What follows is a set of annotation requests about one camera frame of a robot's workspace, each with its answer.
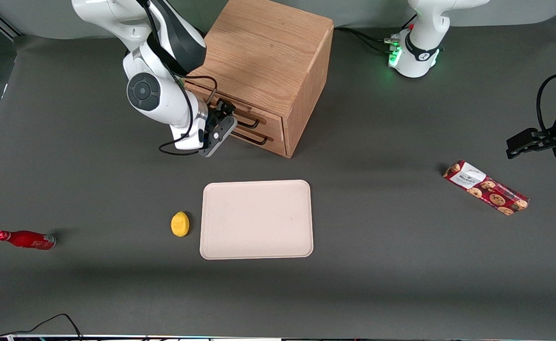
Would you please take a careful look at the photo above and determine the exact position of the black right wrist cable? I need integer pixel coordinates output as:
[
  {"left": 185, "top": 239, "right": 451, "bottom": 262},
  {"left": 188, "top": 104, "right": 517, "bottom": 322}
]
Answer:
[{"left": 143, "top": 0, "right": 220, "bottom": 156}]

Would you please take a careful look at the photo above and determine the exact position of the yellow lemon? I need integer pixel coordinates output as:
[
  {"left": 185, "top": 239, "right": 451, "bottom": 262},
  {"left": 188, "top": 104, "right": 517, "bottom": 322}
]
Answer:
[{"left": 171, "top": 211, "right": 190, "bottom": 237}]

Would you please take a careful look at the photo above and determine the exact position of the cream rectangular tray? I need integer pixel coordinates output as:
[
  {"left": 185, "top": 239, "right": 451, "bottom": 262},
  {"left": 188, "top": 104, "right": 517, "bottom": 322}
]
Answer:
[{"left": 200, "top": 179, "right": 314, "bottom": 260}]

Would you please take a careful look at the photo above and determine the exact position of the wooden drawer cabinet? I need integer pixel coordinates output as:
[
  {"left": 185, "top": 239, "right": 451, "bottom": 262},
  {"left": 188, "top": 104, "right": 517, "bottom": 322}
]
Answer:
[{"left": 183, "top": 0, "right": 334, "bottom": 159}]

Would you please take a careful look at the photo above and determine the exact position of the red cookie box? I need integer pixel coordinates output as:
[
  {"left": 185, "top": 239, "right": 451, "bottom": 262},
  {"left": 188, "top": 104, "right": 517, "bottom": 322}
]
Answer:
[{"left": 442, "top": 160, "right": 530, "bottom": 216}]

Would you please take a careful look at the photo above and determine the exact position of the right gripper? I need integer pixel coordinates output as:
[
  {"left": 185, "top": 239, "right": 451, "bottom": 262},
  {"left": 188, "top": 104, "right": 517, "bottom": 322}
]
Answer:
[{"left": 170, "top": 99, "right": 237, "bottom": 152}]

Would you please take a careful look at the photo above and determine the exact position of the black metal drawer handle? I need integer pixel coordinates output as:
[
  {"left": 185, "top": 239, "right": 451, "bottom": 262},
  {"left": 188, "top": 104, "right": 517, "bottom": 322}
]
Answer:
[
  {"left": 233, "top": 110, "right": 262, "bottom": 129},
  {"left": 230, "top": 130, "right": 269, "bottom": 145}
]

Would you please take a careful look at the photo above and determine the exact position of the black cable at table edge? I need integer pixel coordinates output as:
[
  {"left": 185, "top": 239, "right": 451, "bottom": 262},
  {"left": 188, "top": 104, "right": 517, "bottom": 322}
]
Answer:
[{"left": 0, "top": 314, "right": 85, "bottom": 341}]

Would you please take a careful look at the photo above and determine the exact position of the wooden drawer front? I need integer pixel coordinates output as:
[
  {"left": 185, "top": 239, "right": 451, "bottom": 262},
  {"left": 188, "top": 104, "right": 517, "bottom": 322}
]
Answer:
[
  {"left": 185, "top": 81, "right": 286, "bottom": 139},
  {"left": 229, "top": 124, "right": 288, "bottom": 156}
]

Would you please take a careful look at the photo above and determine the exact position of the red bottle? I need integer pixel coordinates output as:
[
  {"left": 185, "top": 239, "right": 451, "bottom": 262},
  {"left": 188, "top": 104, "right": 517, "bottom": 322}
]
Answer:
[{"left": 0, "top": 230, "right": 57, "bottom": 251}]

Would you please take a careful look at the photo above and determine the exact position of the black left arm base cable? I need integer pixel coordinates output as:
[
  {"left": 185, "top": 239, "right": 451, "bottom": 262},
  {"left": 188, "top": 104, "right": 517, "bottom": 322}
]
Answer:
[{"left": 334, "top": 14, "right": 418, "bottom": 54}]

